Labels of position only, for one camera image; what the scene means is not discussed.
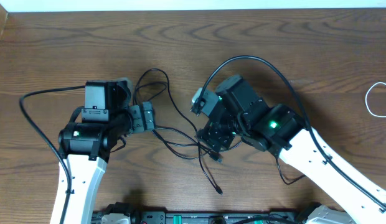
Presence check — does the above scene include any white USB cable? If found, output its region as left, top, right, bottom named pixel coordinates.
left=364, top=82, right=386, bottom=118

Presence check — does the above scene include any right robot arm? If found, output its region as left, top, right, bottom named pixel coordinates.
left=192, top=75, right=386, bottom=223

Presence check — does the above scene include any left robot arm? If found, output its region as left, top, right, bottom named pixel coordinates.
left=50, top=78, right=155, bottom=223

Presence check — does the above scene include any black right camera cable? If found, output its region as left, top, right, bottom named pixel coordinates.
left=197, top=55, right=386, bottom=212

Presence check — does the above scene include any black camera cable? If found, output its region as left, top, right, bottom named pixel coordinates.
left=197, top=55, right=386, bottom=212
left=19, top=85, right=87, bottom=224

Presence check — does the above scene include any black left camera cable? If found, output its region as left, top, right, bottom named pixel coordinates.
left=19, top=85, right=87, bottom=224

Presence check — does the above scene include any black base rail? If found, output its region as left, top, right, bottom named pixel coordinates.
left=91, top=202, right=355, bottom=224

